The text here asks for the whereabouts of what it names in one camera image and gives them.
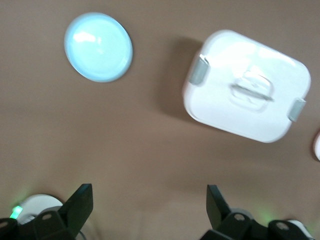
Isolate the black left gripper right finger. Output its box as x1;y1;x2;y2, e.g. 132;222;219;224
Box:
206;184;254;240

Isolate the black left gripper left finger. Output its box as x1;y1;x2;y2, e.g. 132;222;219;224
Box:
33;183;94;240

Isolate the brown table mat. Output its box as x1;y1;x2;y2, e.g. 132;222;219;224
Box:
0;0;320;240

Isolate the white lidded storage box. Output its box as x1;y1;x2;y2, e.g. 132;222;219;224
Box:
182;29;312;144

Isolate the pink round plate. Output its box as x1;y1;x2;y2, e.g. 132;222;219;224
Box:
311;129;320;162

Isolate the light blue round plate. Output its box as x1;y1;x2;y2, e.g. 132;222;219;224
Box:
63;11;134;83

